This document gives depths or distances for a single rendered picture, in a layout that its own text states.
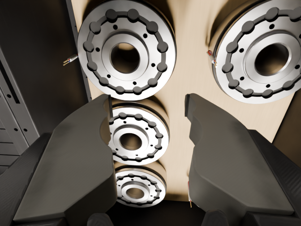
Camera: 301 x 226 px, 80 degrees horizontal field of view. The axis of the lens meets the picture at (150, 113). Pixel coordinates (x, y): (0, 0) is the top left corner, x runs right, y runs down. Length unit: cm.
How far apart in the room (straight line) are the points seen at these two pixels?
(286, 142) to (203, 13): 19
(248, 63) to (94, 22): 15
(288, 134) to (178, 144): 14
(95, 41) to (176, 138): 17
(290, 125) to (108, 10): 25
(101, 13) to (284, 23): 16
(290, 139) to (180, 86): 15
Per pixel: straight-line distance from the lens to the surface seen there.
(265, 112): 29
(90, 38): 20
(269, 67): 23
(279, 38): 21
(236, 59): 20
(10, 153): 42
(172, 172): 34
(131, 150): 25
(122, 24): 19
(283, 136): 30
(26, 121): 18
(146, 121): 23
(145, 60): 19
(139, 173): 29
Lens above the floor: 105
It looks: 57 degrees down
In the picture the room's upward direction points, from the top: 171 degrees counter-clockwise
